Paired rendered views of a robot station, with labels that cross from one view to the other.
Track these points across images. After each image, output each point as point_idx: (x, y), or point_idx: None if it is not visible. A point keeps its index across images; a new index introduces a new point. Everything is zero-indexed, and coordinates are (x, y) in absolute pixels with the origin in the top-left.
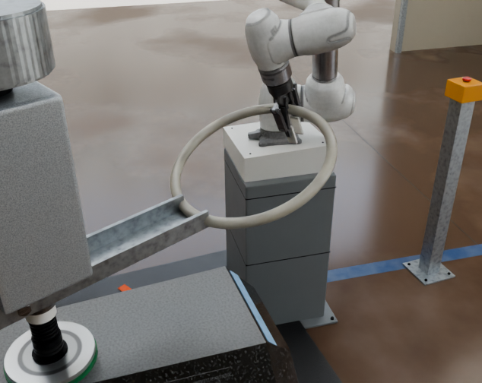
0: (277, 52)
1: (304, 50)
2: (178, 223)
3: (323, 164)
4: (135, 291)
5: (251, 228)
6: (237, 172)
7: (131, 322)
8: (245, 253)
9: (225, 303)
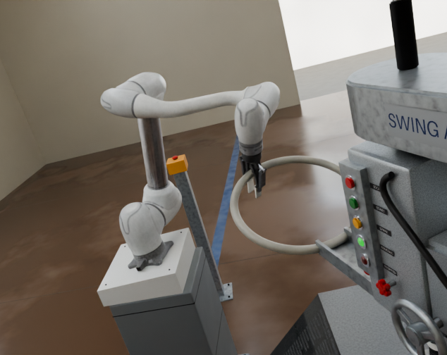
0: (266, 121)
1: (272, 113)
2: None
3: (331, 165)
4: (342, 345)
5: (204, 325)
6: (161, 298)
7: (385, 345)
8: (209, 351)
9: (366, 292)
